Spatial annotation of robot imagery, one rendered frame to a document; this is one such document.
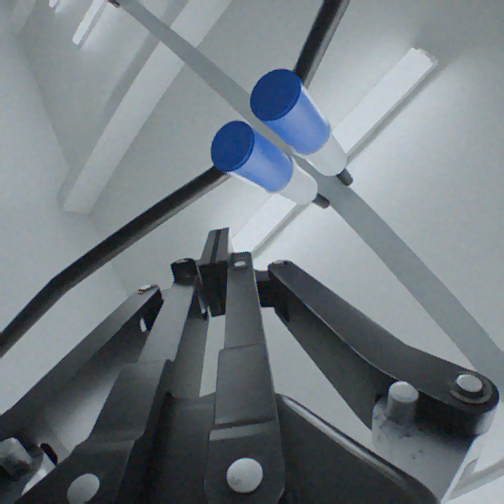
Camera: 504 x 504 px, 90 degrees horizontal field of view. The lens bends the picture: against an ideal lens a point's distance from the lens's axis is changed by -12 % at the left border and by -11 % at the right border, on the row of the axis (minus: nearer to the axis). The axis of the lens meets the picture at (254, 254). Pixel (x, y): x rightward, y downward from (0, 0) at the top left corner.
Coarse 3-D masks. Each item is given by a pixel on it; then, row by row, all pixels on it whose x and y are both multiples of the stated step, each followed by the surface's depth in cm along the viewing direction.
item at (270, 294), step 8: (232, 256) 16; (240, 256) 16; (248, 256) 16; (232, 264) 15; (256, 272) 14; (264, 272) 13; (256, 280) 13; (264, 280) 13; (272, 280) 13; (264, 288) 13; (272, 288) 13; (280, 288) 13; (264, 296) 13; (272, 296) 13; (280, 296) 13; (264, 304) 13; (272, 304) 13; (280, 304) 13
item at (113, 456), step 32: (192, 288) 12; (160, 320) 10; (192, 320) 11; (160, 352) 8; (192, 352) 10; (128, 384) 6; (160, 384) 6; (192, 384) 9; (128, 416) 5; (96, 448) 4; (128, 448) 4; (64, 480) 4; (96, 480) 4; (128, 480) 4
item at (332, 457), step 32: (160, 416) 6; (192, 416) 6; (288, 416) 6; (160, 448) 5; (192, 448) 5; (288, 448) 5; (320, 448) 5; (352, 448) 5; (160, 480) 5; (192, 480) 5; (320, 480) 4; (352, 480) 4; (384, 480) 4; (416, 480) 4
